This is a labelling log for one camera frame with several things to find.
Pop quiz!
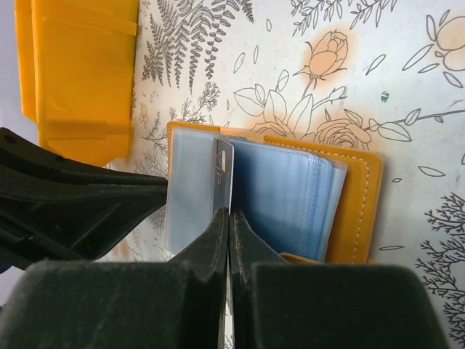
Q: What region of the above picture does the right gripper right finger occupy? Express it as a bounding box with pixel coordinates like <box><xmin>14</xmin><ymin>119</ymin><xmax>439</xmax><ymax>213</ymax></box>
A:
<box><xmin>229</xmin><ymin>212</ymin><xmax>448</xmax><ymax>348</ymax></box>

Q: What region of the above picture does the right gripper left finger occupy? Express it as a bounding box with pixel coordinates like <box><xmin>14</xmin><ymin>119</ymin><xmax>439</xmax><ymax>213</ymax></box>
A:
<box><xmin>1</xmin><ymin>209</ymin><xmax>229</xmax><ymax>348</ymax></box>

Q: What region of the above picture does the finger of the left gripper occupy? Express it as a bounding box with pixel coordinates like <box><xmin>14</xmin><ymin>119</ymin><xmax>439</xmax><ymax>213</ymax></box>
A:
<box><xmin>1</xmin><ymin>128</ymin><xmax>168</xmax><ymax>270</ymax></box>

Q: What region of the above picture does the tan leather card holder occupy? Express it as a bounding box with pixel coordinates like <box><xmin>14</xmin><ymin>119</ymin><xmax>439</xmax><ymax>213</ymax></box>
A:
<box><xmin>165</xmin><ymin>121</ymin><xmax>383</xmax><ymax>264</ymax></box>

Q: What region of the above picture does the yellow plastic bin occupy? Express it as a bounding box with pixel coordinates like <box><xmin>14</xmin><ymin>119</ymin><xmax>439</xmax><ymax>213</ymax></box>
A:
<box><xmin>15</xmin><ymin>1</ymin><xmax>139</xmax><ymax>167</ymax></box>

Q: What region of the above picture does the floral table mat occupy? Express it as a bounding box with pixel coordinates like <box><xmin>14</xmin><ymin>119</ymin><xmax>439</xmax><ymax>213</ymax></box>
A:
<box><xmin>0</xmin><ymin>0</ymin><xmax>465</xmax><ymax>349</ymax></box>

